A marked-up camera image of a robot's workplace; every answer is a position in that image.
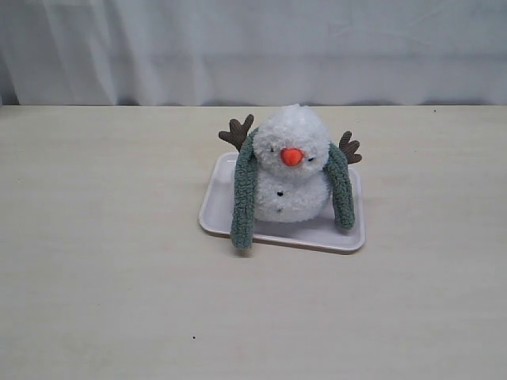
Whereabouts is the white plush snowman toy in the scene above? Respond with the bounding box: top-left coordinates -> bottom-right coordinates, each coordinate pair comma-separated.
218,104 -> 362,230

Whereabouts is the white backdrop curtain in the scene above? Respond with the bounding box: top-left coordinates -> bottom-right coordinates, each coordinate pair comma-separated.
1,1 -> 506,106

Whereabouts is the green knitted scarf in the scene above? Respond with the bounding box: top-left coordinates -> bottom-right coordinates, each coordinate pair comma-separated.
230,127 -> 356,250

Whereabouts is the white rectangular tray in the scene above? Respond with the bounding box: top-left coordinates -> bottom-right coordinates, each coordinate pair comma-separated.
199,152 -> 366,254

